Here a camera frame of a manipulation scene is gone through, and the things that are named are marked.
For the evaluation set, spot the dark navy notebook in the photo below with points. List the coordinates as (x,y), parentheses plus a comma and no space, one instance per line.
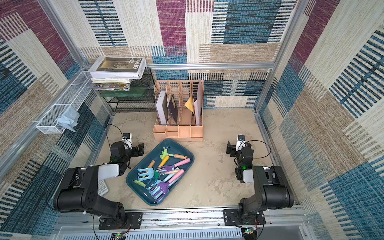
(172,110)

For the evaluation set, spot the pink plastic desk organizer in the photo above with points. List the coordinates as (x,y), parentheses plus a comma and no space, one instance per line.
(186,129)

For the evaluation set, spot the white wire wall basket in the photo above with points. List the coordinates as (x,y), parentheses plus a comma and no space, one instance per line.
(73,96)

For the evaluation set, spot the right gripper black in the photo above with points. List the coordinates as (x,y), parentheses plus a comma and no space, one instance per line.
(233,149)

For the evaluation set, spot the white calculator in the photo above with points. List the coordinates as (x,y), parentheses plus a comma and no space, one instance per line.
(102,188)

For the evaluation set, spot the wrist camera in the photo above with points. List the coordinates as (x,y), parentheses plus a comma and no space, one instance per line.
(127,140)
(240,141)

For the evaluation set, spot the yellow paper folder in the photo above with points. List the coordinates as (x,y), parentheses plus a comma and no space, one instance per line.
(190,104)

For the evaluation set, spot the stack of magazines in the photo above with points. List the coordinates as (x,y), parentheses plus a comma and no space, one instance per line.
(109,85)

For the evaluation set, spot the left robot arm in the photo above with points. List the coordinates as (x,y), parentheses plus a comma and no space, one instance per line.
(78,190)

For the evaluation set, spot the light blue rake white handle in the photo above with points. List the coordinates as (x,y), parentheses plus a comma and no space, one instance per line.
(146,173)

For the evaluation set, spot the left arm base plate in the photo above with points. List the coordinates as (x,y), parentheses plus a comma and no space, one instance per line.
(132,220)

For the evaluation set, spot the green rake wooden handle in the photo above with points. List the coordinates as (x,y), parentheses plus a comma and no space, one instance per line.
(152,180)

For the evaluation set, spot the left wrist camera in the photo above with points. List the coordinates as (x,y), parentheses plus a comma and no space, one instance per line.
(127,140)

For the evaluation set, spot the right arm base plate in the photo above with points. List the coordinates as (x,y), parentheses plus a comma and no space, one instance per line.
(233,217)

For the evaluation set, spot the purple rake pink handle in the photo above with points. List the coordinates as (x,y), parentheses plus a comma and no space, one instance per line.
(159,191)
(166,169)

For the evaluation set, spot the blue tool yellow handle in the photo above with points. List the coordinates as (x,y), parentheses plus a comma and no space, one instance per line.
(163,162)

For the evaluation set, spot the green folder on shelf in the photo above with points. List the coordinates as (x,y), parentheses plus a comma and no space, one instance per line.
(120,94)

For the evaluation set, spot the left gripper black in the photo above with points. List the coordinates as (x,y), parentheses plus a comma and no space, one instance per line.
(136,154)

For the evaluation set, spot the light blue fork white handle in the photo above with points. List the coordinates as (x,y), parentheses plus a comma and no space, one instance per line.
(169,175)

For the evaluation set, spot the lime cultivator wooden handle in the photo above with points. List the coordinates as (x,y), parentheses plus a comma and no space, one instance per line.
(165,154)

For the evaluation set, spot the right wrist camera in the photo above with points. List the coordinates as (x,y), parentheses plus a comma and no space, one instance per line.
(240,141)

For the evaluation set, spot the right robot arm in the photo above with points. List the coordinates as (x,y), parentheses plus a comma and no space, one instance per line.
(271,188)

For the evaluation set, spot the crumpled plastic bag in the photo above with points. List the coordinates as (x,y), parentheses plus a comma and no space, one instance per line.
(69,119)

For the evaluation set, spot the white folio book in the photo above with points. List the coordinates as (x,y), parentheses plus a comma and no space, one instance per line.
(131,68)

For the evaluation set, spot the black mesh shelf rack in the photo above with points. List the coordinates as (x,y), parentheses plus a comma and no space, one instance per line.
(146,103)

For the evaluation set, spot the white grey book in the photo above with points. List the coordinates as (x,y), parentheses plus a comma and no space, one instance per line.
(161,107)

